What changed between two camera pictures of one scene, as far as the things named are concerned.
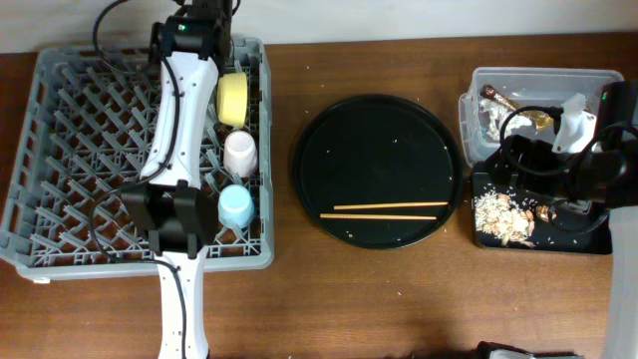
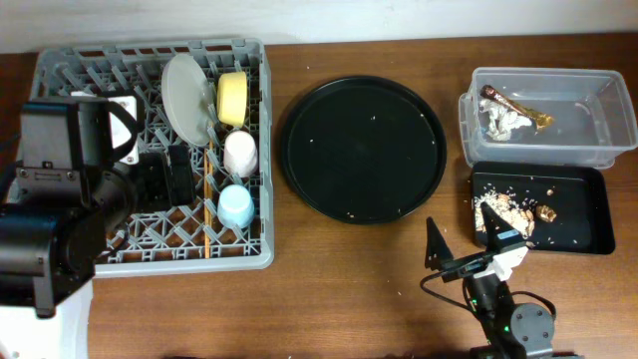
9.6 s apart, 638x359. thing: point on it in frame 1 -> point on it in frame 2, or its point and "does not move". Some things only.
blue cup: [235, 205] does not move
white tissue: [498, 115] does not move
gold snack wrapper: [540, 120] does not move
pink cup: [240, 153] does not move
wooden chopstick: [383, 205] -> [211, 179]
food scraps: [499, 216] does not move
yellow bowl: [232, 99] does not move
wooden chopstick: [374, 216] -> [206, 205]
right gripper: [534, 151] -> [439, 249]
